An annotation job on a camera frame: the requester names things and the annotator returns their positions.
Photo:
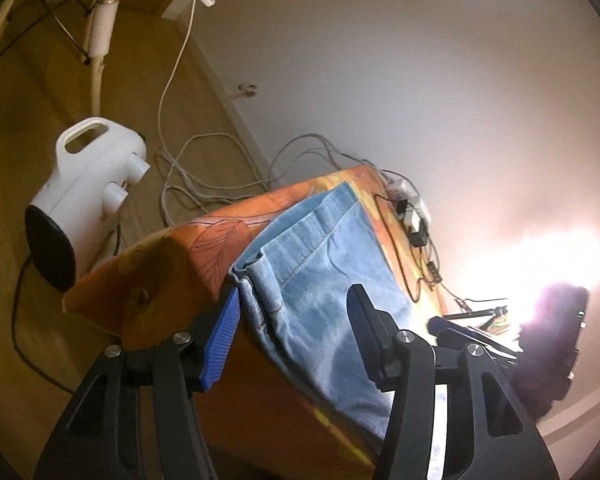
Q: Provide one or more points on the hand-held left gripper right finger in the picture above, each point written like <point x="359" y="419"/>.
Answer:
<point x="367" y="340"/>

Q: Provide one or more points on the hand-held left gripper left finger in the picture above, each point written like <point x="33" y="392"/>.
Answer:
<point x="220" y="345"/>

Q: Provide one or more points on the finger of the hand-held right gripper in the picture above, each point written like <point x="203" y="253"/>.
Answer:
<point x="455" y="332"/>

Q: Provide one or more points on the blue denim pants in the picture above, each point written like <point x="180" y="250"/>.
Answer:
<point x="320" y="280"/>

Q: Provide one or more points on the black power adapter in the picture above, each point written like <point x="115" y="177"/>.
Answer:
<point x="419" y="235"/>

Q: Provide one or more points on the orange floral blanket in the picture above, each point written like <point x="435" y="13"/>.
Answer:
<point x="190" y="245"/>

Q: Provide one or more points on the white power strip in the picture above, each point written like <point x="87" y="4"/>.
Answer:
<point x="405" y="192"/>

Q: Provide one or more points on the white fan heater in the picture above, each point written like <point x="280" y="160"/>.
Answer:
<point x="80" y="195"/>

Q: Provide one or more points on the metal door stop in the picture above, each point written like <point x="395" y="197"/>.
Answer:
<point x="249" y="89"/>

